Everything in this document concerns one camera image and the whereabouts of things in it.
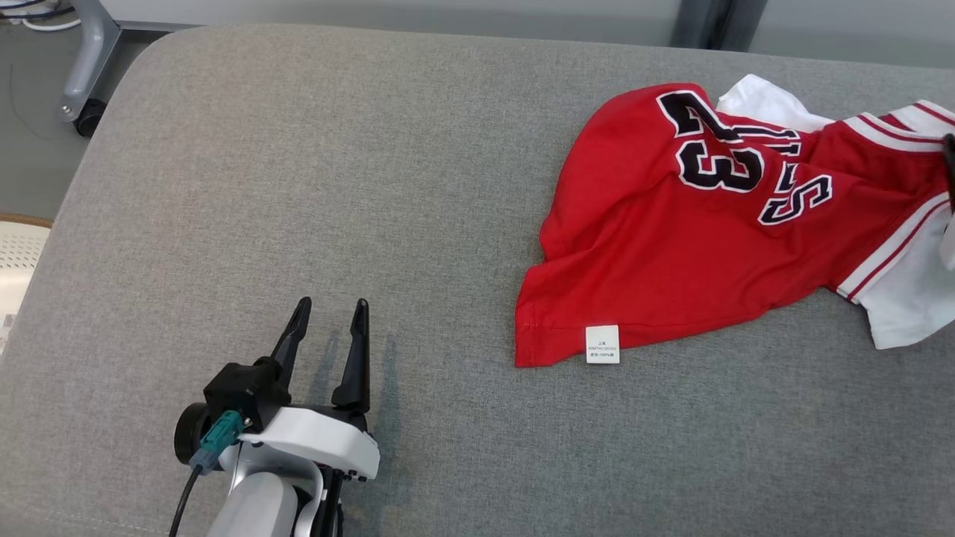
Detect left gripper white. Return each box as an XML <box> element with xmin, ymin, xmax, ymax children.
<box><xmin>239</xmin><ymin>296</ymin><xmax>381</xmax><ymax>483</ymax></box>

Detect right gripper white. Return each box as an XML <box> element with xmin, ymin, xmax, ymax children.
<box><xmin>938</xmin><ymin>133</ymin><xmax>955</xmax><ymax>271</ymax></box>

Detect red basketball jersey white sleeves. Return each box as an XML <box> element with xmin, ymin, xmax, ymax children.
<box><xmin>513</xmin><ymin>73</ymin><xmax>955</xmax><ymax>369</ymax></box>

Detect white perforated laundry basket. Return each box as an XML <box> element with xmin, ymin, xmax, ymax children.
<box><xmin>0</xmin><ymin>214</ymin><xmax>54</xmax><ymax>356</ymax></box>

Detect black caster wheel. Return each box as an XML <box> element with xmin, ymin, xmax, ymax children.
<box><xmin>73</xmin><ymin>98</ymin><xmax>108</xmax><ymax>139</ymax></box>

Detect grey metal stand leg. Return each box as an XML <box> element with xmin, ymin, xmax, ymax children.
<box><xmin>58</xmin><ymin>0</ymin><xmax>202</xmax><ymax>125</ymax></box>

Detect grey metal frame post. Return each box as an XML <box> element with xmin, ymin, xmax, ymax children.
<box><xmin>670</xmin><ymin>0</ymin><xmax>769</xmax><ymax>51</ymax></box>

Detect white floor cable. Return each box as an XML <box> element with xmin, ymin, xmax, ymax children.
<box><xmin>19</xmin><ymin>13</ymin><xmax>81</xmax><ymax>33</ymax></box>

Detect black floor cable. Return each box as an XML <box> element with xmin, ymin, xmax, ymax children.
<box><xmin>0</xmin><ymin>0</ymin><xmax>74</xmax><ymax>20</ymax></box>

